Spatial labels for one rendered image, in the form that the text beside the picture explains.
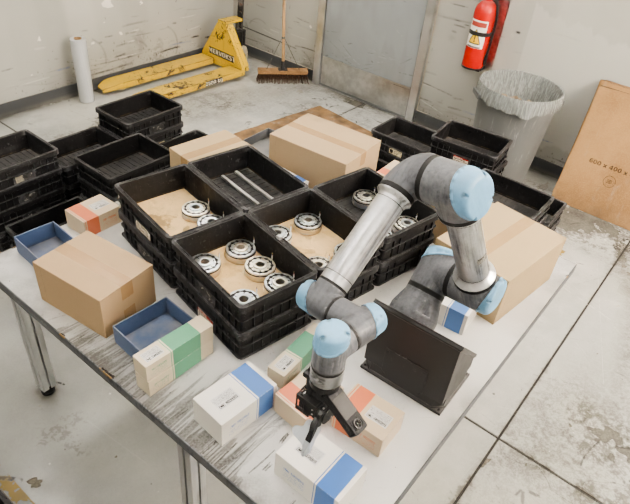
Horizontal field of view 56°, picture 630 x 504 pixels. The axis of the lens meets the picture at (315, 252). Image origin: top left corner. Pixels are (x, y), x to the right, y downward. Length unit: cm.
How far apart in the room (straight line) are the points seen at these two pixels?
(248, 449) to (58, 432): 117
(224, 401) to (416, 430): 55
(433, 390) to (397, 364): 13
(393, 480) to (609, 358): 191
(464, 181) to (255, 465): 90
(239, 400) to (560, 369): 190
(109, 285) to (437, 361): 100
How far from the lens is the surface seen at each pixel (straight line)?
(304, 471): 155
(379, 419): 169
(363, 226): 140
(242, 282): 195
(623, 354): 343
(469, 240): 151
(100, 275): 197
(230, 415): 164
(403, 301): 175
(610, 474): 288
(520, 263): 215
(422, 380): 178
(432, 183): 139
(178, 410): 177
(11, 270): 232
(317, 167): 259
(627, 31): 443
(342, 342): 122
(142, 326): 200
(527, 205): 332
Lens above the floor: 211
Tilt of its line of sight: 38 degrees down
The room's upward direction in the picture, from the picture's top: 6 degrees clockwise
